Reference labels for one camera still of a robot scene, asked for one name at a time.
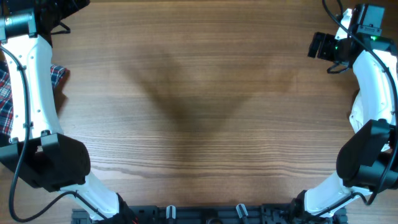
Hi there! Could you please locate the plaid sleeveless shirt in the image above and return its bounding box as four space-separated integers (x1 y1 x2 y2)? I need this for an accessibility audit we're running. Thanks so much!
1 61 70 136

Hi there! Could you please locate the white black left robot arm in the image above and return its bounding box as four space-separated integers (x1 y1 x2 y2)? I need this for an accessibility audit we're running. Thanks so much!
1 0 138 223

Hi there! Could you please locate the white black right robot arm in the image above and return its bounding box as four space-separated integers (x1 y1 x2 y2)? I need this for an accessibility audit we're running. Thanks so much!
283 32 397 223

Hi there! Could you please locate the beige crumpled garment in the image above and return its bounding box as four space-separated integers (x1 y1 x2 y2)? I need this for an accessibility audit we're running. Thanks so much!
348 90 392 153

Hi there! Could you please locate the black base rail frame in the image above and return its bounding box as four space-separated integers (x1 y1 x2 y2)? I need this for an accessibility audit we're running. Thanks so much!
70 203 348 224

